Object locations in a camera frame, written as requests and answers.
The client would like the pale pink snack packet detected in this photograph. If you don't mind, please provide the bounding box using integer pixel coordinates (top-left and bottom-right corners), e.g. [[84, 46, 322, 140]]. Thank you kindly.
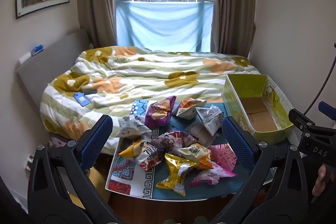
[[188, 168, 220, 188]]

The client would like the grey white pointed snack packet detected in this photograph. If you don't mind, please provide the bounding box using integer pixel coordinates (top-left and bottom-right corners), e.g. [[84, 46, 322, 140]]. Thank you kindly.
[[195, 105, 224, 137]]

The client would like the black cable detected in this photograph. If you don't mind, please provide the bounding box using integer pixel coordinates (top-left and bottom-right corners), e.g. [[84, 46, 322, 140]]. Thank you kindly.
[[304, 42, 336, 115]]

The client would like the blue phone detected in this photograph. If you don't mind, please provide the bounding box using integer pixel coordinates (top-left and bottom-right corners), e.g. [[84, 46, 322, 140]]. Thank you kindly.
[[73, 92, 90, 107]]

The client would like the grey white crumpled snack packet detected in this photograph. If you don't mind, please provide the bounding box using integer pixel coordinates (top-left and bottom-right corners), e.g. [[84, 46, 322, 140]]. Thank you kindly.
[[118, 115, 152, 138]]

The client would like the pink tablet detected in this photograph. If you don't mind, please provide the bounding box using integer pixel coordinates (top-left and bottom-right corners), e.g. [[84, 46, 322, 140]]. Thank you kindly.
[[49, 134, 69, 147]]

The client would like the silver striped snack packet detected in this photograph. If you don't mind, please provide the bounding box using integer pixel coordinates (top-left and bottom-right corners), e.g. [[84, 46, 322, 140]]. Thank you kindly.
[[135, 143, 169, 172]]

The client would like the green cardboard box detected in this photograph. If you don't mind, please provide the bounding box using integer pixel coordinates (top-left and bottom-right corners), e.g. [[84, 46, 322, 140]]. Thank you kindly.
[[222, 74, 295, 143]]

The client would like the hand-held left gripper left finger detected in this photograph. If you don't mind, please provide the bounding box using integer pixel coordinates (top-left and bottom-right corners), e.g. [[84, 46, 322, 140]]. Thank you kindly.
[[28, 115, 124, 224]]

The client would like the floral striped blanket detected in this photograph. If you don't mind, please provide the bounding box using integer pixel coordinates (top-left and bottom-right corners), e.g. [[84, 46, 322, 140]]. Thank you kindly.
[[39, 46, 263, 155]]

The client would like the blue patterned tablecloth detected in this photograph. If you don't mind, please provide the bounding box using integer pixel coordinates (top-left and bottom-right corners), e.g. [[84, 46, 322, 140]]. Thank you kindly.
[[105, 99, 294, 200]]

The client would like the yellow orange snack packet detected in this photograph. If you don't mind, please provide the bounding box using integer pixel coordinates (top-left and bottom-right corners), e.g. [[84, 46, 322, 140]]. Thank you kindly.
[[118, 138, 145, 159]]

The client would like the wall socket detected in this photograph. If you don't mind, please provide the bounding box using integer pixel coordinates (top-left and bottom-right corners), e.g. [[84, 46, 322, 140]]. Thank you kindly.
[[25, 154, 35, 171]]

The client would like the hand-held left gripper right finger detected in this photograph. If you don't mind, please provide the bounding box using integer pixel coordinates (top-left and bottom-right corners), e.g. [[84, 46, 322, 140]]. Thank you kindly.
[[207, 116, 308, 224]]

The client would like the bright pink snack packet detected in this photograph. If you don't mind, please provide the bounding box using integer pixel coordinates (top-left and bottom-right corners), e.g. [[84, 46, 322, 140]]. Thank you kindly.
[[209, 143, 237, 178]]

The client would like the translucent pale snack packet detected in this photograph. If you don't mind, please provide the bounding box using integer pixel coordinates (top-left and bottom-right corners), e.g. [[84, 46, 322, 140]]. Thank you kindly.
[[187, 121, 214, 147]]

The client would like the light blue window cloth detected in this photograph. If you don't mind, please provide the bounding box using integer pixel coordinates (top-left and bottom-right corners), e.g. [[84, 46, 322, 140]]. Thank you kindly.
[[115, 1, 214, 53]]

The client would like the grey headboard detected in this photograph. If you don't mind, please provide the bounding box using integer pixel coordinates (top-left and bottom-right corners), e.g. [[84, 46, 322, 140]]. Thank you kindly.
[[17, 28, 93, 119]]

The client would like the orange white puffed snack packet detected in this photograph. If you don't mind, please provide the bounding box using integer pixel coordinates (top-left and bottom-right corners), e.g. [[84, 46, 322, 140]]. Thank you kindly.
[[175, 97, 208, 120]]

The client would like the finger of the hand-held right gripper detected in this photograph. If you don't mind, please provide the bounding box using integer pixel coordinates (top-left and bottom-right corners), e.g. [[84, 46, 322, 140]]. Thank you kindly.
[[318, 101, 336, 123], [288, 108, 315, 134]]

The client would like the person's right hand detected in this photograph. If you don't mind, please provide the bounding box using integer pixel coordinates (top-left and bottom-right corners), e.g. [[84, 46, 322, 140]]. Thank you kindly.
[[312, 164, 336, 197]]

